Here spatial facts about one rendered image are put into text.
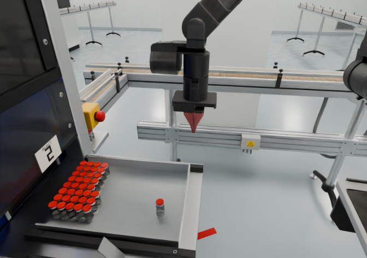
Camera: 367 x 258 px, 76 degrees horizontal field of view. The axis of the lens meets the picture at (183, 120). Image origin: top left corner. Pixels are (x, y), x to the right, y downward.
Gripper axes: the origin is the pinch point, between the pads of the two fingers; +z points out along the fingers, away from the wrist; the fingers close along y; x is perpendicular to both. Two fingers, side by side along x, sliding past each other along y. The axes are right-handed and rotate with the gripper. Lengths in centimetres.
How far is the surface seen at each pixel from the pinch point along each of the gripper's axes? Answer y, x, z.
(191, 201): -0.6, 5.8, 20.1
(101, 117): 33.7, -16.6, 8.6
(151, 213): 9.5, 11.3, 19.9
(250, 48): -32, -143, 13
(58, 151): 37.0, 4.0, 8.0
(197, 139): 3, -84, 62
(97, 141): 38.4, -18.4, 20.7
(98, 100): 49, -43, 16
